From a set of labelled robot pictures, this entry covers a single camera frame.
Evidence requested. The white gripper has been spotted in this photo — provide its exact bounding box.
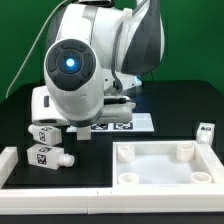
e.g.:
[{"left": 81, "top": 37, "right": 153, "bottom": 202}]
[{"left": 31, "top": 86, "right": 136, "bottom": 126}]

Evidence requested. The white square table top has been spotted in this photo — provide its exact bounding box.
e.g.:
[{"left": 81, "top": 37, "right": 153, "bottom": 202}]
[{"left": 113, "top": 141, "right": 224, "bottom": 185}]

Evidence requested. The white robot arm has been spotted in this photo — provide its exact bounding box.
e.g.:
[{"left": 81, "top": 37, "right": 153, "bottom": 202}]
[{"left": 31, "top": 0, "right": 164, "bottom": 127}]

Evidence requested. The paper sheet with tags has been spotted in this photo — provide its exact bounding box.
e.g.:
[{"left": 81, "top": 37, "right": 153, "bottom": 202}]
[{"left": 65, "top": 113, "right": 155, "bottom": 133}]

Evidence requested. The white U-shaped fence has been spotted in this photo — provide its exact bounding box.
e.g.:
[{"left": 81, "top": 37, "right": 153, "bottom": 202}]
[{"left": 0, "top": 143, "right": 224, "bottom": 216}]

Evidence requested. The black camera stand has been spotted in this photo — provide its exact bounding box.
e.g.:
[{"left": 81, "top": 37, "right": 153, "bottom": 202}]
[{"left": 78, "top": 0, "right": 115, "bottom": 8}]

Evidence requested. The white cable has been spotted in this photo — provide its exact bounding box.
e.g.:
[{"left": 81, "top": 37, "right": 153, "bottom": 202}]
[{"left": 4, "top": 0, "right": 71, "bottom": 100}]

